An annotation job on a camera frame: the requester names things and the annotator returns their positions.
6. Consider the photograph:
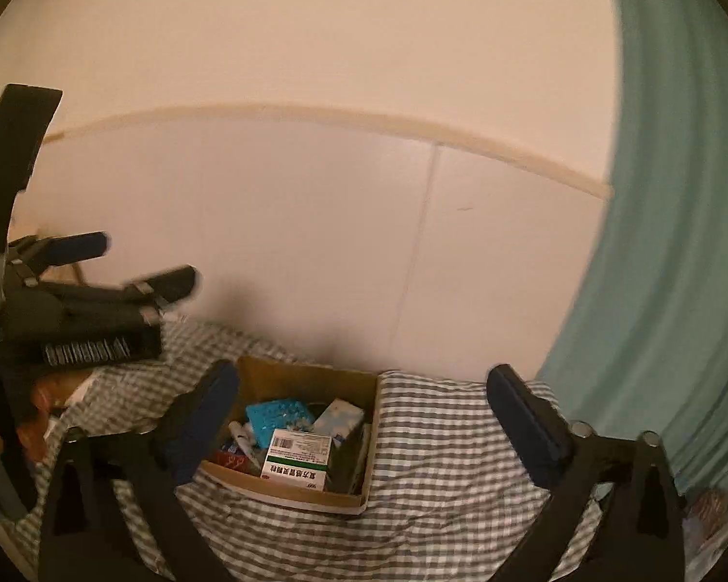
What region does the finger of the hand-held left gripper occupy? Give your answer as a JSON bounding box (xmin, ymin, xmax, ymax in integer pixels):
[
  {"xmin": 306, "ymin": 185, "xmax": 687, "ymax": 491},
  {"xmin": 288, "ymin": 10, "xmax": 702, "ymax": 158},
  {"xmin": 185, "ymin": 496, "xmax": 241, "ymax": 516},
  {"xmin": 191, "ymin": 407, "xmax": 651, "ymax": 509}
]
[
  {"xmin": 121, "ymin": 265, "xmax": 198, "ymax": 322},
  {"xmin": 9, "ymin": 231, "xmax": 109, "ymax": 274}
]

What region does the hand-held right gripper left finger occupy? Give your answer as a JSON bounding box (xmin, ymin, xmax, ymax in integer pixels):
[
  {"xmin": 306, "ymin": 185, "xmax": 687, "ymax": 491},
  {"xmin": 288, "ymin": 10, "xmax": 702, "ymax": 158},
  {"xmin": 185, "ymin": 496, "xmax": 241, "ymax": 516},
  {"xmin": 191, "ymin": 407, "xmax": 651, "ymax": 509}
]
[{"xmin": 39, "ymin": 359, "xmax": 242, "ymax": 582}]

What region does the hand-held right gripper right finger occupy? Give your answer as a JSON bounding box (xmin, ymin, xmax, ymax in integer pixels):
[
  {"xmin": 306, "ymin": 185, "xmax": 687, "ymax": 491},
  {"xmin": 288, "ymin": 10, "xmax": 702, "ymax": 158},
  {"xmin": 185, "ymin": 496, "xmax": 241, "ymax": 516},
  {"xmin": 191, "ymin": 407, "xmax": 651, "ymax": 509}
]
[{"xmin": 486, "ymin": 364, "xmax": 686, "ymax": 582}]

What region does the white cream tube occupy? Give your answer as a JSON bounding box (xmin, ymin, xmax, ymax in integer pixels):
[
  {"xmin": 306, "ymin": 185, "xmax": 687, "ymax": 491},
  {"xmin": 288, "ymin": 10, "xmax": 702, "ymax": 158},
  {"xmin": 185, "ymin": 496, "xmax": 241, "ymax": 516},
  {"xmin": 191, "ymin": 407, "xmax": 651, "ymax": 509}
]
[{"xmin": 227, "ymin": 421, "xmax": 262, "ymax": 462}]

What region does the clear pack with red label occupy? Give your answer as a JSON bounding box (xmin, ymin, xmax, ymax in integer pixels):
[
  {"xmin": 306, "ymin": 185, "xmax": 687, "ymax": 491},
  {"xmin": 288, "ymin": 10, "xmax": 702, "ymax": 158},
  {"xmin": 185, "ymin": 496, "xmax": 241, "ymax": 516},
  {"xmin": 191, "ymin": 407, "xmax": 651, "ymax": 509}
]
[{"xmin": 212, "ymin": 449, "xmax": 262, "ymax": 477}]

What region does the blue blister pack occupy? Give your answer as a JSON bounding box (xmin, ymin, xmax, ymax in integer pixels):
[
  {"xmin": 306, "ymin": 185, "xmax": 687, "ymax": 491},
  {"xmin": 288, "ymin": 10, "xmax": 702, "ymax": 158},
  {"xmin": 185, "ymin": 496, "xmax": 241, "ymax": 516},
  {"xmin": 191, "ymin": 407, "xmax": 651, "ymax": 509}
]
[{"xmin": 246, "ymin": 399, "xmax": 316, "ymax": 446}]

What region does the green white medicine box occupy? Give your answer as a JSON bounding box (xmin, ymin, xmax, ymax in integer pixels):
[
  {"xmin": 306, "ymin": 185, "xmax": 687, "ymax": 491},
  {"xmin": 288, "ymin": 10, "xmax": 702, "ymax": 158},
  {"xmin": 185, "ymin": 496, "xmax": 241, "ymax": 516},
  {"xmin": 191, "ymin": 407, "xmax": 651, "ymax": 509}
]
[{"xmin": 261, "ymin": 428, "xmax": 334, "ymax": 493}]

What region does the large cardboard box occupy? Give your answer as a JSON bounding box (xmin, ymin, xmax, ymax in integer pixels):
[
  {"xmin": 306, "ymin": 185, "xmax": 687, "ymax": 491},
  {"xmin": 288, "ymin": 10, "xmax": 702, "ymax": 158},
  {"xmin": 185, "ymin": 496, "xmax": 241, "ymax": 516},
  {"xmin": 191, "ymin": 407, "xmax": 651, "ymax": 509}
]
[{"xmin": 200, "ymin": 355, "xmax": 380, "ymax": 516}]

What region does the white blue packet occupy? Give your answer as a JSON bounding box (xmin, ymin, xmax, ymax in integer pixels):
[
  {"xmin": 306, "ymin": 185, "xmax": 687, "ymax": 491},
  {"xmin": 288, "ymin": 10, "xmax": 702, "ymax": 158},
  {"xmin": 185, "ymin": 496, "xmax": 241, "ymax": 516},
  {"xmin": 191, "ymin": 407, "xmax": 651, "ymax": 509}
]
[{"xmin": 312, "ymin": 398, "xmax": 366, "ymax": 446}]

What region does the person's left hand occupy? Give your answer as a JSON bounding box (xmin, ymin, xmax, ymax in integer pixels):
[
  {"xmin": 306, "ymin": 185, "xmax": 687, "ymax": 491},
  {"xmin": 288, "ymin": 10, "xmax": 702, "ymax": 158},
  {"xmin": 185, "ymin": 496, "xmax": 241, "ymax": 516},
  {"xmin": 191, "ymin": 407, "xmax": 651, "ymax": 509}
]
[{"xmin": 17, "ymin": 379, "xmax": 67, "ymax": 458}]

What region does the grey white checked blanket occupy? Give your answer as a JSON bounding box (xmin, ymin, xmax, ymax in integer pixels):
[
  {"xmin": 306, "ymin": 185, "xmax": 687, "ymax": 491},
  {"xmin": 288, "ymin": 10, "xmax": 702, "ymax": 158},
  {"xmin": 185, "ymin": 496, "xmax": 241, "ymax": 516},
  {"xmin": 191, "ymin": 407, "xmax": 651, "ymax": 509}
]
[{"xmin": 12, "ymin": 321, "xmax": 608, "ymax": 582}]

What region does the patterned cloth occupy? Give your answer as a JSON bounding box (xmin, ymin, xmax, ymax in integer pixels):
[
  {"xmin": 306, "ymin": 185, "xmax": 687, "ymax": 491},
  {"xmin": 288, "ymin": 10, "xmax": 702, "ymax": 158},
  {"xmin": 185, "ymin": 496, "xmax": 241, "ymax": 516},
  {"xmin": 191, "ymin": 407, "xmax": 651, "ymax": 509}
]
[{"xmin": 682, "ymin": 485, "xmax": 728, "ymax": 559}]

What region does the teal curtain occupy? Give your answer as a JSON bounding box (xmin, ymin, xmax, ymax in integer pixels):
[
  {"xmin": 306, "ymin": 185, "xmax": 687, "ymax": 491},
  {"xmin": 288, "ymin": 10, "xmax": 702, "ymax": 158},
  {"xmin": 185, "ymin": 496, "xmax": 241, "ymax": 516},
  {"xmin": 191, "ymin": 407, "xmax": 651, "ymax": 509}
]
[{"xmin": 540, "ymin": 0, "xmax": 728, "ymax": 498}]

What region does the beige wall tape strip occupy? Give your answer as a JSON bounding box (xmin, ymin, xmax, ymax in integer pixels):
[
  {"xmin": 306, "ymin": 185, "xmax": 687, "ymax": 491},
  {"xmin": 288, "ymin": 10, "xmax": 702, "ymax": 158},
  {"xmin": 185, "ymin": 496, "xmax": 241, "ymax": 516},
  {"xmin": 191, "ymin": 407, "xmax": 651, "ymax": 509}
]
[{"xmin": 42, "ymin": 103, "xmax": 613, "ymax": 201}]

